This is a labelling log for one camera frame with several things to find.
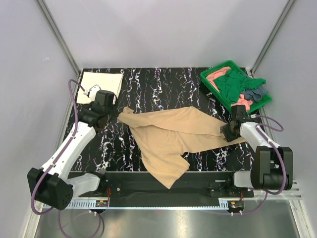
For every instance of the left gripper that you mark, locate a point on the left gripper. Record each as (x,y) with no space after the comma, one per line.
(112,118)

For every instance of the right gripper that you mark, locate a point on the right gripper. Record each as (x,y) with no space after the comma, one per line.
(228,137)

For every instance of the beige t-shirt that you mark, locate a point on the beige t-shirt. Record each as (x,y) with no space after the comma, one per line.
(164,136)

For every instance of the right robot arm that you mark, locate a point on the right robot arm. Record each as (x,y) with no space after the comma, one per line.
(272,167)

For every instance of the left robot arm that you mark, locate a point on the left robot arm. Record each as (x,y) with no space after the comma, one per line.
(50,183)

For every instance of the pink t-shirt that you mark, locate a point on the pink t-shirt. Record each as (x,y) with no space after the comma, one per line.
(211,77)

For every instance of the green plastic bin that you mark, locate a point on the green plastic bin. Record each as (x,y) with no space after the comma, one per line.
(255,106)

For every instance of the folded white t-shirt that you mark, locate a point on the folded white t-shirt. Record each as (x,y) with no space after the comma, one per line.
(107,81)

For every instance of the grey t-shirt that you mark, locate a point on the grey t-shirt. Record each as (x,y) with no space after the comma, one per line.
(255,95)

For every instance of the green t-shirt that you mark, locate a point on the green t-shirt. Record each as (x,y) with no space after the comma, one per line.
(233,83)

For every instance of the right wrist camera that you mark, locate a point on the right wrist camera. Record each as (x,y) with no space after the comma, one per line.
(239,112)

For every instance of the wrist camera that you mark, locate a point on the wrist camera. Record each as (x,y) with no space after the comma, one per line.
(91,93)
(239,112)

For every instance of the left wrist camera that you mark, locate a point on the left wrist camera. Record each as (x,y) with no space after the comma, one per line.
(91,93)

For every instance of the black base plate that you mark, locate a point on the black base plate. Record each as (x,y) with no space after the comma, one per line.
(142,186)

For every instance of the white slotted cable duct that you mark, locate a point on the white slotted cable duct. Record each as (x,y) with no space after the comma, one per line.
(161,204)

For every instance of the left aluminium frame post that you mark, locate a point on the left aluminium frame post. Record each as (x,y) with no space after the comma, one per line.
(57,34)

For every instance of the aluminium frame post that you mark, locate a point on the aluminium frame post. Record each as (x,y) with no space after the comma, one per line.
(275,30)
(57,34)

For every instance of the right aluminium frame post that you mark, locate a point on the right aluminium frame post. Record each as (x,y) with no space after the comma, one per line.
(275,30)

